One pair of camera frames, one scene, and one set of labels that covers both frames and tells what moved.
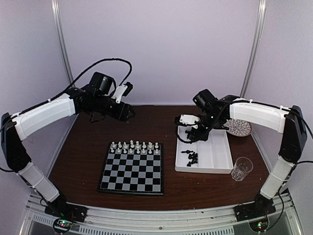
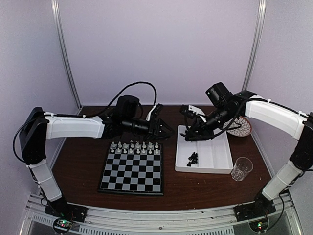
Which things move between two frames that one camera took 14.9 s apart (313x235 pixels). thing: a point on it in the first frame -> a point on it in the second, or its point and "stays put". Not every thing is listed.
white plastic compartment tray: (213, 155) stays put
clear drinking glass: (242, 166) stays put
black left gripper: (121, 114) -> (155, 130)
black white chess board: (136, 168) stays put
